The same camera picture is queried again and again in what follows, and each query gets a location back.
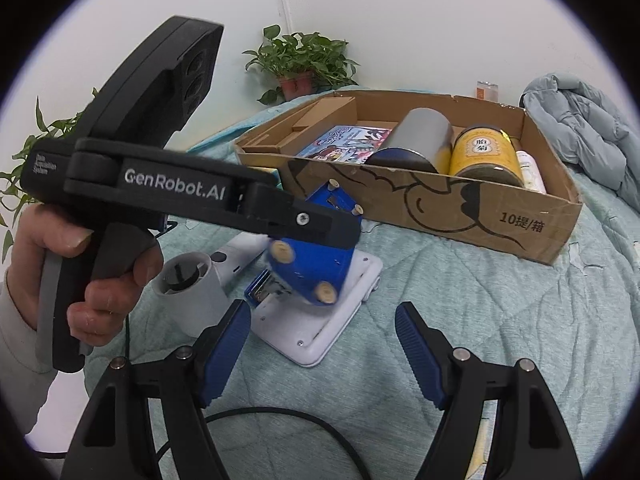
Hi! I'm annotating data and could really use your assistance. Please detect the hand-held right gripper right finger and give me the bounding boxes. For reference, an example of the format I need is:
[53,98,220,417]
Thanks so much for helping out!
[394,301,583,480]

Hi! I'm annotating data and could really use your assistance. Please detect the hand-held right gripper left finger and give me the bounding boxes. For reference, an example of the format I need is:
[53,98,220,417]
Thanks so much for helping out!
[60,299,252,480]

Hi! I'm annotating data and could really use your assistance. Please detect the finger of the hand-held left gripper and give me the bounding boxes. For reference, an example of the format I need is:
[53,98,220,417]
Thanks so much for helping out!
[240,182,362,252]

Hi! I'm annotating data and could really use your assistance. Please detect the blue wheeled robot toy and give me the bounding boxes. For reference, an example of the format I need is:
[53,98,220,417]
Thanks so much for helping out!
[244,180,362,308]

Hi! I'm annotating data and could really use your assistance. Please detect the white and grey handheld device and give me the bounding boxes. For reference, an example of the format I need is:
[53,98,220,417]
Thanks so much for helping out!
[152,234,273,338]

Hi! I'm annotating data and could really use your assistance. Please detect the blue picture book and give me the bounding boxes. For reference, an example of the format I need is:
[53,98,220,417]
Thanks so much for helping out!
[295,125,393,165]

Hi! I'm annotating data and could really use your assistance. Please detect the large brown cardboard box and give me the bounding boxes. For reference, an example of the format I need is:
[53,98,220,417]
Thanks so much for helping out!
[235,90,583,266]

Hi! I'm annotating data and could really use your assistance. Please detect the person's left hand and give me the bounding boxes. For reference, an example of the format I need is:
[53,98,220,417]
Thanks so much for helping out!
[9,202,165,348]

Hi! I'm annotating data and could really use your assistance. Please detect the teal quilted blanket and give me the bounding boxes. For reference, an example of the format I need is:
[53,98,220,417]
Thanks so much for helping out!
[85,87,640,480]

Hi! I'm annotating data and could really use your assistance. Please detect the leafy green plant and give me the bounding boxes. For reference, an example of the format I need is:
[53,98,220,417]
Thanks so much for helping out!
[0,87,98,263]

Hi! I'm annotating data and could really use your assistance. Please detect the long brown cardboard carton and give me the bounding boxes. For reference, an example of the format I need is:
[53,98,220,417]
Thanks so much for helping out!
[280,97,358,153]

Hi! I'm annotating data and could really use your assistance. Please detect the silver cylindrical tin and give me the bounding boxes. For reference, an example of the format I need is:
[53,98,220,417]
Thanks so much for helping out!
[367,107,455,175]

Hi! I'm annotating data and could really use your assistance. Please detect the potted plant in red pot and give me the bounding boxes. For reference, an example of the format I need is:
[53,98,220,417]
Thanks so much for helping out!
[242,25,361,106]

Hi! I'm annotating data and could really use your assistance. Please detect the yellow labelled jar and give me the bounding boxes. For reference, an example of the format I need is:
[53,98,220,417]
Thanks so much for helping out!
[448,125,518,190]

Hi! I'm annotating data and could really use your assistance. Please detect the white bottle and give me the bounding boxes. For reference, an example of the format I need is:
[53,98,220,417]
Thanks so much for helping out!
[515,150,547,195]

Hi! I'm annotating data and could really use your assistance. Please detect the light blue down jacket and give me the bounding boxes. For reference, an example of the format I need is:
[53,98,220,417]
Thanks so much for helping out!
[520,72,640,191]

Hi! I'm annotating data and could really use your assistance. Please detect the black cable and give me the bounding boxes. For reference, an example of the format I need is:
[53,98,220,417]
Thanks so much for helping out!
[32,406,373,480]

